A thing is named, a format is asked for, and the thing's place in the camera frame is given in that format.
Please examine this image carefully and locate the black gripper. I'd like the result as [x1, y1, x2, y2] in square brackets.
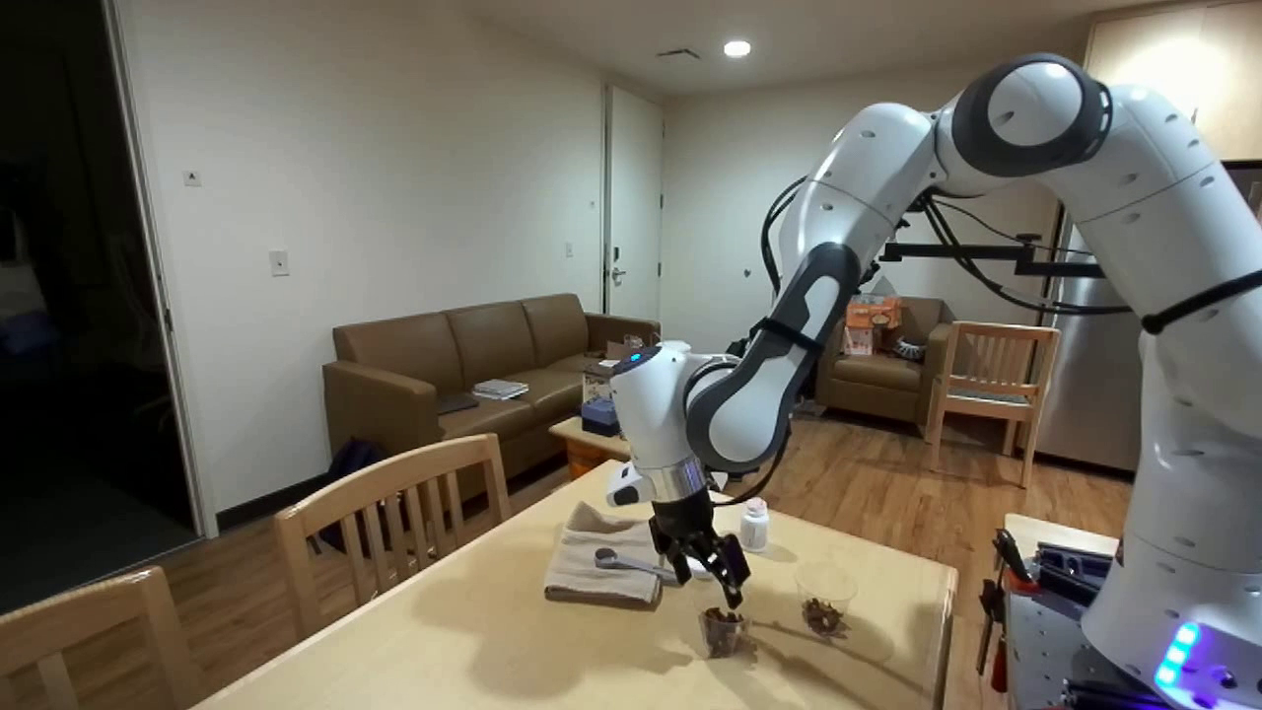
[647, 487, 759, 624]

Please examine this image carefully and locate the clear cup of nuts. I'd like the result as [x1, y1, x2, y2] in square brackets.
[700, 603, 759, 663]

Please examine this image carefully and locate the white pill bottle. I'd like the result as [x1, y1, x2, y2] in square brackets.
[739, 494, 775, 558]

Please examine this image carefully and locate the small brown object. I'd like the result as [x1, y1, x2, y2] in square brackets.
[802, 596, 852, 642]

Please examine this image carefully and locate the blue measuring spoon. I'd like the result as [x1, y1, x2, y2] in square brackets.
[587, 544, 664, 580]

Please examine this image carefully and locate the folded beige towel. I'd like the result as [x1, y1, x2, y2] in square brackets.
[539, 501, 667, 611]

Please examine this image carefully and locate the wooden coffee table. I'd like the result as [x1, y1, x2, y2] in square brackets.
[549, 409, 634, 487]

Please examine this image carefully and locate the blue and white carton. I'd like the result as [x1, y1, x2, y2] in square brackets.
[576, 369, 622, 442]

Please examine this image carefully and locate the brown armchair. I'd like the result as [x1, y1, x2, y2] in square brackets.
[817, 294, 955, 432]

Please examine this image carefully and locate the orange black clamp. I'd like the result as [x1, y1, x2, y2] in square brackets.
[978, 525, 1042, 695]

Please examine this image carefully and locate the white folded cloth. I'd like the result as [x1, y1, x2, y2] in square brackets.
[468, 377, 534, 405]

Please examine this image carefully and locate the orange bag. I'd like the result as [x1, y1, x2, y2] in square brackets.
[840, 298, 913, 365]

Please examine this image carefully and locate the wooden chair beige seat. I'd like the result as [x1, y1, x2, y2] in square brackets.
[923, 315, 1067, 488]

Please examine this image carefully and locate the robot mounting platform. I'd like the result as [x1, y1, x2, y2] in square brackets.
[978, 511, 1138, 710]

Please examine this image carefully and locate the wooden slat-back chair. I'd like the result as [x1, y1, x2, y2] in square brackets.
[267, 432, 514, 642]
[0, 566, 202, 710]

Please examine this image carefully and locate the brown sofa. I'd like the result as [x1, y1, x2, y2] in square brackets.
[325, 287, 664, 487]

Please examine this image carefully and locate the white door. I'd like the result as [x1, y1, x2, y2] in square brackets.
[604, 85, 667, 329]

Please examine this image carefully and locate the stainless steel fridge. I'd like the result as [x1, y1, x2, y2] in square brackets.
[1030, 192, 1155, 478]

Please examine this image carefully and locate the beige kitchen cabinet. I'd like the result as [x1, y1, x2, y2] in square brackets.
[1078, 0, 1262, 170]

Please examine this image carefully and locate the white gripper camera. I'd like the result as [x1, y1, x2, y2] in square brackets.
[604, 458, 647, 511]

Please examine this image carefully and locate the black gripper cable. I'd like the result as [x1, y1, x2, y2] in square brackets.
[759, 175, 1138, 321]

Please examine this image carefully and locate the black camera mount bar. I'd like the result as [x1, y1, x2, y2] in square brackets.
[881, 235, 1110, 285]

